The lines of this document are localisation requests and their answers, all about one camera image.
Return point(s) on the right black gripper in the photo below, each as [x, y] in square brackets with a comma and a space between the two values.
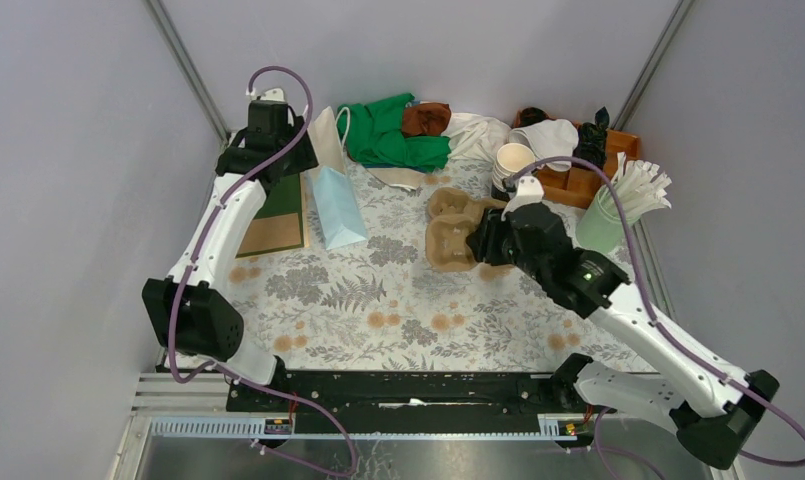
[483, 240]

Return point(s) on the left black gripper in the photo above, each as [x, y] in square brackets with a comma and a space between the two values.
[305, 158]

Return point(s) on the cardboard cup carrier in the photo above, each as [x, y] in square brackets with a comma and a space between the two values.
[450, 201]
[446, 249]

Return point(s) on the light blue paper bag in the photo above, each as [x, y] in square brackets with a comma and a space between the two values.
[339, 216]

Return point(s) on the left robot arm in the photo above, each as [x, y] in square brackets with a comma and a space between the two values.
[189, 308]

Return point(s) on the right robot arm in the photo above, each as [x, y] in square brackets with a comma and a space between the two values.
[710, 405]

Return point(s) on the wooden compartment tray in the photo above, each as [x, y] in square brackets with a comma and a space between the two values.
[571, 184]

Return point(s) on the green straw holder cup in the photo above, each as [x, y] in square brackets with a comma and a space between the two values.
[600, 228]

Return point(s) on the stack of paper cups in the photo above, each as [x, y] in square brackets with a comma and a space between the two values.
[510, 159]

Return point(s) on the white cloth on tray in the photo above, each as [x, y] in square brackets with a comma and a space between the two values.
[548, 138]

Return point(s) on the green paper bag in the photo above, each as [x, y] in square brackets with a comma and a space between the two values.
[280, 224]

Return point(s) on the green cloth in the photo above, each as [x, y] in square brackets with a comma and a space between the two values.
[373, 136]

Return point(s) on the black plastic bags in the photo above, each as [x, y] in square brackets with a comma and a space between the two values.
[592, 139]

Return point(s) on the white wrapped straws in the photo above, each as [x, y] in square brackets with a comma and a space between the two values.
[640, 186]

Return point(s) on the brown cloth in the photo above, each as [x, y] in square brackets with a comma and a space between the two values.
[426, 119]

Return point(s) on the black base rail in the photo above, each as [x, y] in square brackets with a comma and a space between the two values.
[412, 402]

